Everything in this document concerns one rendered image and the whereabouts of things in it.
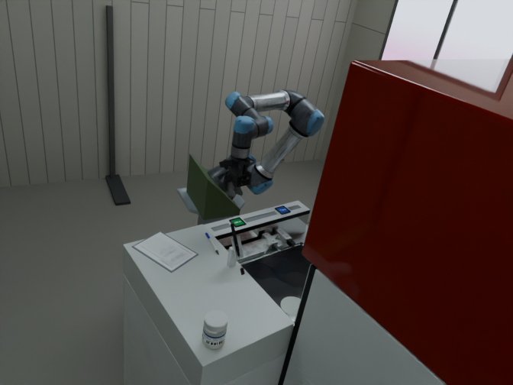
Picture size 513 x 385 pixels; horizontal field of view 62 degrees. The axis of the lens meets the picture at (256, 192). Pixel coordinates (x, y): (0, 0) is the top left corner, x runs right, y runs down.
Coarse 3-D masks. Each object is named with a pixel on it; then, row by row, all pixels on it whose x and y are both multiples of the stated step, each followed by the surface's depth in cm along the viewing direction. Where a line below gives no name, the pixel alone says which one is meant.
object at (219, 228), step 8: (272, 208) 204; (288, 208) 207; (296, 208) 208; (304, 208) 208; (240, 216) 193; (248, 216) 194; (256, 216) 196; (264, 216) 197; (272, 216) 197; (280, 216) 198; (208, 224) 184; (216, 224) 185; (224, 224) 186; (248, 224) 189; (256, 224) 190; (216, 232) 180; (224, 232) 181
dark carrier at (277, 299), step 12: (288, 252) 185; (300, 252) 187; (252, 264) 175; (264, 264) 176; (276, 264) 177; (288, 264) 178; (300, 264) 179; (252, 276) 169; (264, 276) 170; (276, 276) 171; (288, 276) 172; (300, 276) 173; (264, 288) 164; (276, 288) 165; (288, 288) 166; (300, 288) 166; (276, 300) 159
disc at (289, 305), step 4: (288, 296) 161; (292, 296) 162; (284, 300) 159; (288, 300) 160; (292, 300) 160; (296, 300) 160; (284, 304) 158; (288, 304) 158; (292, 304) 158; (296, 304) 159; (284, 308) 156; (288, 308) 156; (292, 308) 157; (296, 308) 157; (288, 312) 154; (292, 312) 155; (296, 312) 155
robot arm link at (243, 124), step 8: (240, 120) 158; (248, 120) 159; (240, 128) 159; (248, 128) 159; (256, 128) 163; (240, 136) 160; (248, 136) 161; (256, 136) 165; (232, 144) 164; (240, 144) 162; (248, 144) 163
